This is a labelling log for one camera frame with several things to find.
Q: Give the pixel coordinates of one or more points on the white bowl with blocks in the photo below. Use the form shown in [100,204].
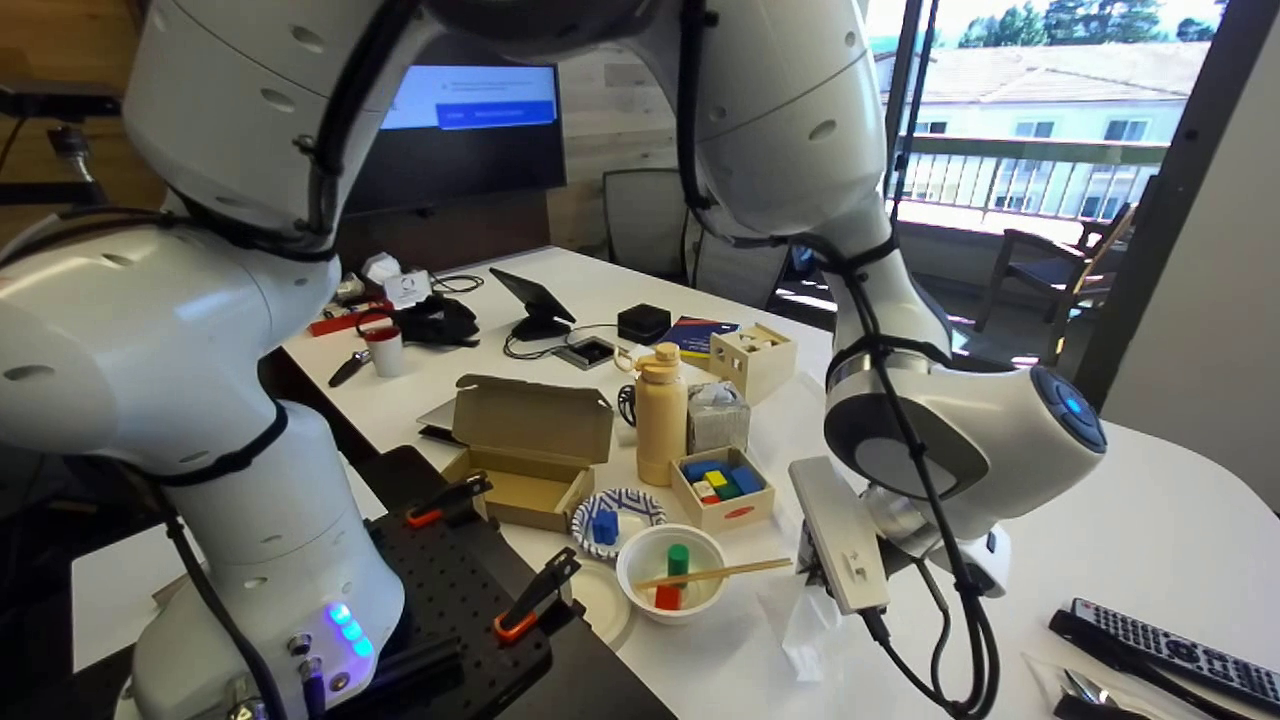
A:
[667,573]

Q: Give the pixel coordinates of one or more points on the blue and yellow book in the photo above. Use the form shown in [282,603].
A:
[699,335]

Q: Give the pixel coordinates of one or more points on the wooden shape sorter box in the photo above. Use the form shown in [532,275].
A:
[753,362]

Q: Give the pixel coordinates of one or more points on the black remote control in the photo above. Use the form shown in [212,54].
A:
[1157,653]

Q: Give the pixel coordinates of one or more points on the wooden chopstick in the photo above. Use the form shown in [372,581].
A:
[715,573]

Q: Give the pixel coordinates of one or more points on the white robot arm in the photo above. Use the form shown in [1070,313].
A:
[133,337]

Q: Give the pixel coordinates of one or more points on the black phone on table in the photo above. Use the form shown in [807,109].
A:
[585,352]

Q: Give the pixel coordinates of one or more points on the open cardboard box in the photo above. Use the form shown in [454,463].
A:
[536,445]

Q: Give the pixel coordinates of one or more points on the black mounting board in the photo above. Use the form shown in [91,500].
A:
[444,658]

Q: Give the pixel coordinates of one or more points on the black tablet on stand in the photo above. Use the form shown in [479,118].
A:
[540,308]

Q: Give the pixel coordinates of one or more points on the blue patterned plate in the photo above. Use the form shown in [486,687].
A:
[611,519]

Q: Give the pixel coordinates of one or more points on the black clamp orange tips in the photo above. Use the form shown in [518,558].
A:
[536,598]

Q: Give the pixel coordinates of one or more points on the tan plastic bottle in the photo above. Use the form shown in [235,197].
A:
[662,414]

